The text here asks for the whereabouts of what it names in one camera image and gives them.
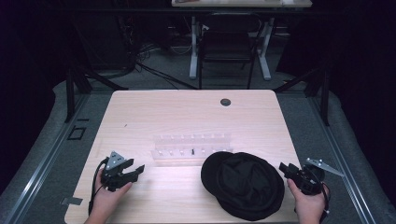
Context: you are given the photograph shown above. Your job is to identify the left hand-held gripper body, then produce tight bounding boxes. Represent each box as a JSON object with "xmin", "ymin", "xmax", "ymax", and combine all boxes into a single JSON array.
[{"xmin": 100, "ymin": 150, "xmax": 139, "ymax": 192}]

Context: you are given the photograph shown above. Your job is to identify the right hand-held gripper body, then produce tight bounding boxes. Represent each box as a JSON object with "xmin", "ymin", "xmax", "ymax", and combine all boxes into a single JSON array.
[{"xmin": 289, "ymin": 157, "xmax": 346, "ymax": 196}]

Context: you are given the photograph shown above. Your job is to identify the person's left hand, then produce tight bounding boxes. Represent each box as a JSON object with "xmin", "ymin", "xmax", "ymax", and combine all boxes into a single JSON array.
[{"xmin": 92, "ymin": 169, "xmax": 134, "ymax": 219}]

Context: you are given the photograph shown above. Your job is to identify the person's right hand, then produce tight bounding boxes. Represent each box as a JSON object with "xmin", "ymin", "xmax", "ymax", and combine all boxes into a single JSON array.
[{"xmin": 286, "ymin": 178, "xmax": 327, "ymax": 224}]

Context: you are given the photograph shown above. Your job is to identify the black cap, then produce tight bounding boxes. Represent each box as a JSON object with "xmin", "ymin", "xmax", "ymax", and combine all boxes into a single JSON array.
[{"xmin": 200, "ymin": 150, "xmax": 286, "ymax": 222}]

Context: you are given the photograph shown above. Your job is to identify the grey tape strip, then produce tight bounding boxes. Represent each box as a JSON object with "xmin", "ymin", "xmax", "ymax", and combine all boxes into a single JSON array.
[{"xmin": 59, "ymin": 196, "xmax": 84, "ymax": 206}]

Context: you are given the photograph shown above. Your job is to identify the black tape square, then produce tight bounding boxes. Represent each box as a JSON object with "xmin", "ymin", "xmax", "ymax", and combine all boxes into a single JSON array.
[{"xmin": 66, "ymin": 125, "xmax": 87, "ymax": 141}]

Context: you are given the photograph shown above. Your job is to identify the clear acrylic rack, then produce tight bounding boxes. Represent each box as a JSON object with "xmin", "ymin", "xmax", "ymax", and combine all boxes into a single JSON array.
[{"xmin": 150, "ymin": 133, "xmax": 234, "ymax": 168}]

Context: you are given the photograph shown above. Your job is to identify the black metal stand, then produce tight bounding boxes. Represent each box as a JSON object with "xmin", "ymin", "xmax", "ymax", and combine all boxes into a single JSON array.
[
  {"xmin": 273, "ymin": 66, "xmax": 331, "ymax": 127},
  {"xmin": 64, "ymin": 66, "xmax": 129, "ymax": 123}
]

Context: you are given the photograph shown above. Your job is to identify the black chair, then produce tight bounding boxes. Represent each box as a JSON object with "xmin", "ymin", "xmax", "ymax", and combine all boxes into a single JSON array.
[{"xmin": 197, "ymin": 12, "xmax": 263, "ymax": 91}]

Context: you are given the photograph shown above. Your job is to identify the white-legged desk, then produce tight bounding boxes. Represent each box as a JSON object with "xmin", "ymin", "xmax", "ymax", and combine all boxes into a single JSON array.
[{"xmin": 170, "ymin": 0, "xmax": 313, "ymax": 81}]

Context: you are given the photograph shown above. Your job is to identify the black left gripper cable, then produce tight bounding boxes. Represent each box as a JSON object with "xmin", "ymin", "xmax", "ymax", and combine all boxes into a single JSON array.
[{"xmin": 88, "ymin": 157, "xmax": 110, "ymax": 217}]

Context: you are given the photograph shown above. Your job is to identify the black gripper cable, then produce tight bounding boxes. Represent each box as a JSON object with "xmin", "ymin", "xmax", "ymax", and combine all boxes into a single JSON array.
[
  {"xmin": 88, "ymin": 157, "xmax": 110, "ymax": 217},
  {"xmin": 319, "ymin": 182, "xmax": 332, "ymax": 223}
]

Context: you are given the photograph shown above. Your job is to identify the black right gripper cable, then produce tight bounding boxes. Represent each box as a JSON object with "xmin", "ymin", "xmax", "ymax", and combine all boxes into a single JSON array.
[{"xmin": 319, "ymin": 182, "xmax": 332, "ymax": 223}]

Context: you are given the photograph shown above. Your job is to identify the aluminium floor rail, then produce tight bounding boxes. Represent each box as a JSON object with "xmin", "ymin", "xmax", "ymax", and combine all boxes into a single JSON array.
[
  {"xmin": 2, "ymin": 92, "xmax": 92, "ymax": 224},
  {"xmin": 306, "ymin": 96, "xmax": 378, "ymax": 224}
]

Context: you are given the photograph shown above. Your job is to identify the black floor cables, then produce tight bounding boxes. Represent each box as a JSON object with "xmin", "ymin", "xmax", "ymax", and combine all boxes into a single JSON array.
[{"xmin": 135, "ymin": 61, "xmax": 198, "ymax": 91}]

